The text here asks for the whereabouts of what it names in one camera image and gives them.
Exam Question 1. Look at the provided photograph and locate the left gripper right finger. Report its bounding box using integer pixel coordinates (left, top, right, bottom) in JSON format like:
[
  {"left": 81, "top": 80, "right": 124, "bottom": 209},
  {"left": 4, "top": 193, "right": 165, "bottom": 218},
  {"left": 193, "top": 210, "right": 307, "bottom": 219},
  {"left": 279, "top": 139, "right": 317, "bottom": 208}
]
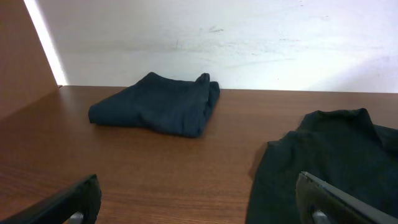
[{"left": 295, "top": 172, "right": 397, "bottom": 224}]

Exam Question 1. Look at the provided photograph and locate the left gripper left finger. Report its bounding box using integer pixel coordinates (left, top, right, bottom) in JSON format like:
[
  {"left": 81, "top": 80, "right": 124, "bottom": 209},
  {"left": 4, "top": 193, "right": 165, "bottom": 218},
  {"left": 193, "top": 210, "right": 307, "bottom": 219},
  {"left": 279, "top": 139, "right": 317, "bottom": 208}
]
[{"left": 1, "top": 174, "right": 102, "bottom": 224}]

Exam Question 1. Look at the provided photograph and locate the black t-shirt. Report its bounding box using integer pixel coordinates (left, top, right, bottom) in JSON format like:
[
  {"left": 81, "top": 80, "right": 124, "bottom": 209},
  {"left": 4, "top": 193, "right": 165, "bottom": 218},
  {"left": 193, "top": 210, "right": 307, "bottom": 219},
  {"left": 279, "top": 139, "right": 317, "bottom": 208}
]
[{"left": 246, "top": 108, "right": 397, "bottom": 223}]

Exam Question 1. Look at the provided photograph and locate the wooden side panel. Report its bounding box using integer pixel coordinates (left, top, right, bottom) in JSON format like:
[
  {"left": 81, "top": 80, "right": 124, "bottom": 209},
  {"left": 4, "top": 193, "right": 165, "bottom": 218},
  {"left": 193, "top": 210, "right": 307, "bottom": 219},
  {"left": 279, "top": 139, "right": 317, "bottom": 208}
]
[{"left": 1, "top": 0, "right": 58, "bottom": 119}]

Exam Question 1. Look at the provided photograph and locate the folded navy blue garment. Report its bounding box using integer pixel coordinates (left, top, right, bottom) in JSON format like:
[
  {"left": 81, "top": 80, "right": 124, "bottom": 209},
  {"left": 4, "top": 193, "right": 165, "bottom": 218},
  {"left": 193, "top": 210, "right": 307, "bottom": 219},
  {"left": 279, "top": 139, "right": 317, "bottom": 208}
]
[{"left": 88, "top": 72, "right": 220, "bottom": 138}]

